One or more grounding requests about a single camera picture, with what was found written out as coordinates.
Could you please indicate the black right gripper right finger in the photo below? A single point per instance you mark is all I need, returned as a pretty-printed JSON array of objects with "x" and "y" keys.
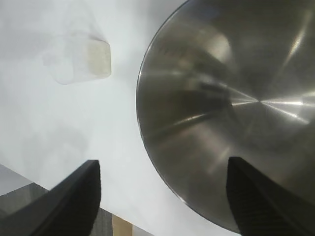
[{"x": 261, "y": 211}]

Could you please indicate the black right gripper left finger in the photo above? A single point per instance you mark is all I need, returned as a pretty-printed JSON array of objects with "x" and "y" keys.
[{"x": 61, "y": 211}]

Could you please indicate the clear plastic cup with rice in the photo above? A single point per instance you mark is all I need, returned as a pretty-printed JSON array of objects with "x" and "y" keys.
[{"x": 98, "y": 59}]

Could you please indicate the beige wooden beam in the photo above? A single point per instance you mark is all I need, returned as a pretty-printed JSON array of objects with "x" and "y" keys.
[{"x": 121, "y": 227}]

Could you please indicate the stainless steel mixing bowl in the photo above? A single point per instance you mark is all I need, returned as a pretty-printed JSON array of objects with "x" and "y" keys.
[{"x": 197, "y": 98}]

